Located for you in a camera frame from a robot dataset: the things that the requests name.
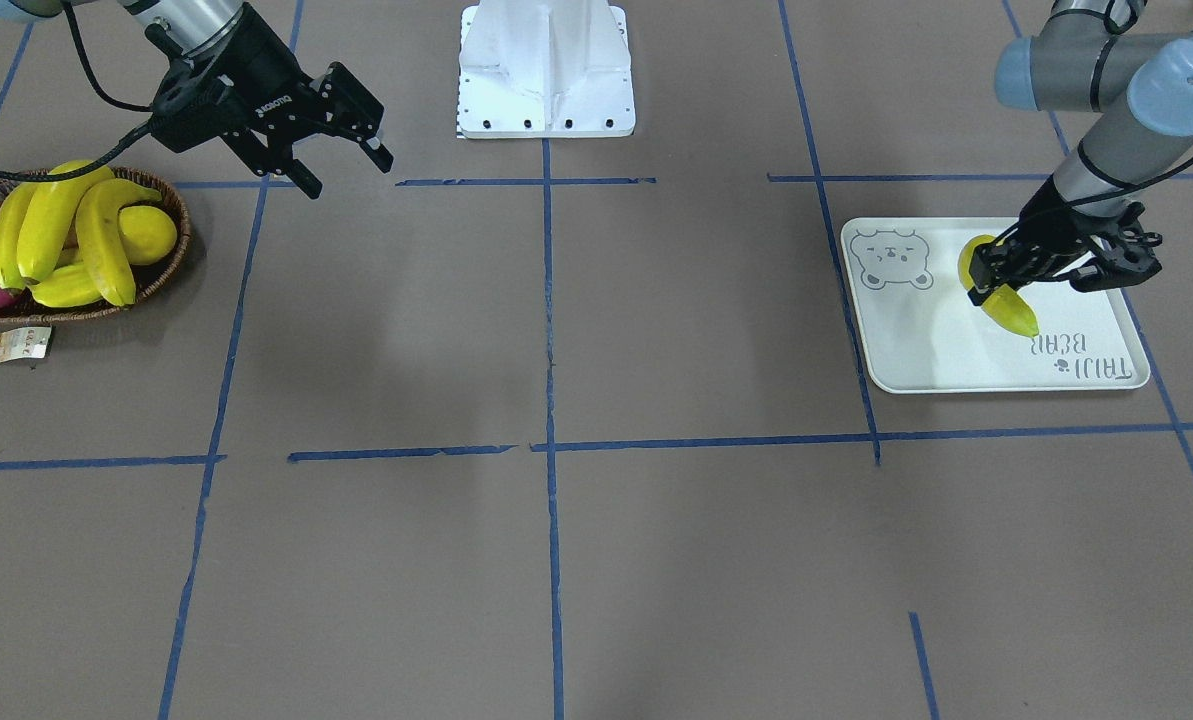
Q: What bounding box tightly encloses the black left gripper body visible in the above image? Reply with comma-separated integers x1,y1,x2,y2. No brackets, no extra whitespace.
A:
1009,179,1162,292

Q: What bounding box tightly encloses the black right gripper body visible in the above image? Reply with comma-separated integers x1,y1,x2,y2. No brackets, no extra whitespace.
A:
148,5,336,153

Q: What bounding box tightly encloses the yellow banana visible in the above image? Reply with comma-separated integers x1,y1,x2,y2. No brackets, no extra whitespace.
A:
957,234,1040,339
0,184,35,294
75,178,162,308
16,165,115,284

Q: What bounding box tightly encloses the brown wicker basket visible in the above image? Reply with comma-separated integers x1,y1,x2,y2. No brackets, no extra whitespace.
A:
0,166,193,325

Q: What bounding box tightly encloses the paper basket tag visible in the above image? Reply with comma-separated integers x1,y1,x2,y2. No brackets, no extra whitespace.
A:
0,325,52,364

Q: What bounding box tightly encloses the white bear tray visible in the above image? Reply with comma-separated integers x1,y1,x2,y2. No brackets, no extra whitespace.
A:
840,217,1152,395

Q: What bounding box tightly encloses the yellow lemon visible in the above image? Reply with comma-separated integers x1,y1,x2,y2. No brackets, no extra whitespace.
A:
117,205,179,266

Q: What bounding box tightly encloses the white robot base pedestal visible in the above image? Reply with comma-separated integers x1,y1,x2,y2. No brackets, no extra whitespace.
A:
456,1,637,139

